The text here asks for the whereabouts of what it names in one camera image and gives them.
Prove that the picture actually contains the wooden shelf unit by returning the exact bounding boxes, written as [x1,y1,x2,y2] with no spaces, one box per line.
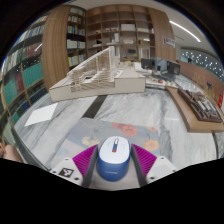
[41,3,177,89]

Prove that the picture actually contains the black box models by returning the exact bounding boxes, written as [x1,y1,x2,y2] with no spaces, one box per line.
[140,57,181,81]

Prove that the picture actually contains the floral print mouse pad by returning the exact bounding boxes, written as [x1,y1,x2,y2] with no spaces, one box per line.
[49,117,161,169]

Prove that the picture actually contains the white architectural model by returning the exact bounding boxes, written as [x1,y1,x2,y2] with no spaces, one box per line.
[48,45,147,103]

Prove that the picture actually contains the dark bookshelf with books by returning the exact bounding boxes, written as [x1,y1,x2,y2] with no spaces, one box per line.
[0,14,48,144]

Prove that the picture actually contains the flat pale site model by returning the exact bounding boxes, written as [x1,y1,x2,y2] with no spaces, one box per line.
[144,75,178,90]

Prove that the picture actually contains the small ceiling spotlights group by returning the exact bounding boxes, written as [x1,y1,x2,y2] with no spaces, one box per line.
[181,49,220,71]

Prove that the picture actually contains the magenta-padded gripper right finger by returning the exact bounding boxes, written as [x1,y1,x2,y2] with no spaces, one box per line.
[130,143,178,188]

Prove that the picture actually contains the white paper sheet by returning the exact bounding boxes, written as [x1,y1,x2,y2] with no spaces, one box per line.
[24,102,59,127]

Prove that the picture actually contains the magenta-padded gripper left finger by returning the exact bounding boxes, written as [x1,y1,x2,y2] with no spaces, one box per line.
[49,144,100,188]

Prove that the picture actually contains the red wall cabinet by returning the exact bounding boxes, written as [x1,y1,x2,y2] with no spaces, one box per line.
[217,93,224,108]

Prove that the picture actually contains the brown model on wooden board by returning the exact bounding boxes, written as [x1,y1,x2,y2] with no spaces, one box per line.
[165,85,224,134]

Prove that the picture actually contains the long ceiling light strip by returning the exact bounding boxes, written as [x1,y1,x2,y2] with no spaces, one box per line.
[169,20,202,43]

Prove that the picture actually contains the blue and white computer mouse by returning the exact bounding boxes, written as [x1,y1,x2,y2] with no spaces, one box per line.
[96,135,132,183]

